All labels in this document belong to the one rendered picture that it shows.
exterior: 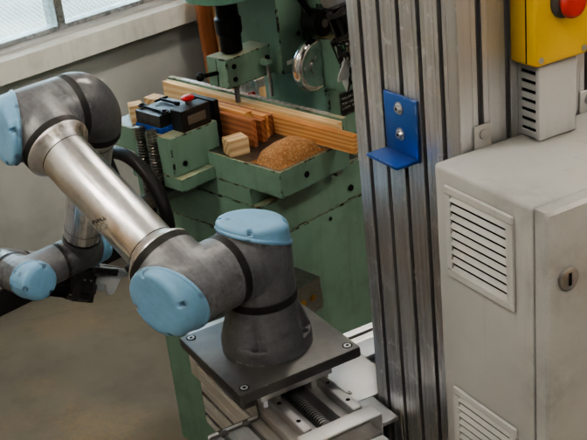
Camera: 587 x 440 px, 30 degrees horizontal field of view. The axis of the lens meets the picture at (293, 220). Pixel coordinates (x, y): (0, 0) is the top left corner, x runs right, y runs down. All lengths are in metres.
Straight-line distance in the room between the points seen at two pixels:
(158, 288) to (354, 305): 1.13
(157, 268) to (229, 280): 0.11
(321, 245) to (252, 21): 0.54
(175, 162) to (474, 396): 1.09
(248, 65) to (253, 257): 0.91
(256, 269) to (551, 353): 0.53
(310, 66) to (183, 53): 1.63
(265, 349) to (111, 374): 1.67
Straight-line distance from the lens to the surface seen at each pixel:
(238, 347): 1.76
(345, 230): 2.58
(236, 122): 2.42
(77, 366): 3.46
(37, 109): 1.83
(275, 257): 1.69
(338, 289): 2.61
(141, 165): 2.31
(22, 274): 2.11
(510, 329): 1.37
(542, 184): 1.31
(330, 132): 2.34
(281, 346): 1.75
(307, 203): 2.46
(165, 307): 1.62
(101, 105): 1.90
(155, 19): 3.91
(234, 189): 2.39
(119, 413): 3.20
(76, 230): 2.13
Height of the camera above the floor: 1.76
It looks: 25 degrees down
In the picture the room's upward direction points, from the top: 6 degrees counter-clockwise
